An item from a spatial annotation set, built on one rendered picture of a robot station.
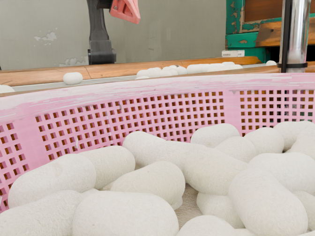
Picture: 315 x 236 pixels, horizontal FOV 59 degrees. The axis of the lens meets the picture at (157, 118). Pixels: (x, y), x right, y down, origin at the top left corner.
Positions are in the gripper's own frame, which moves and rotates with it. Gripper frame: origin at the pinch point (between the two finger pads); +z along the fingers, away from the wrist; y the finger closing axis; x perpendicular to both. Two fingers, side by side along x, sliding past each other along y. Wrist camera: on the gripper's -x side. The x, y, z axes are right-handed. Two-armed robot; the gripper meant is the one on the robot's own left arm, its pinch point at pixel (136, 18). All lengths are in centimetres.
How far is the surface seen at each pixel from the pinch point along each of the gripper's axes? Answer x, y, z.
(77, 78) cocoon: 4.1, -16.4, 11.5
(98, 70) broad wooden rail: 8.5, -8.9, 5.6
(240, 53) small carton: 8.2, 39.0, 3.1
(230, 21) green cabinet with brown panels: 6.9, 47.5, -11.9
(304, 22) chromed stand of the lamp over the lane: -21.0, -7.8, 32.5
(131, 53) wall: 130, 119, -143
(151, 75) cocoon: -2.3, -8.4, 18.8
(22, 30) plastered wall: 115, 21, -158
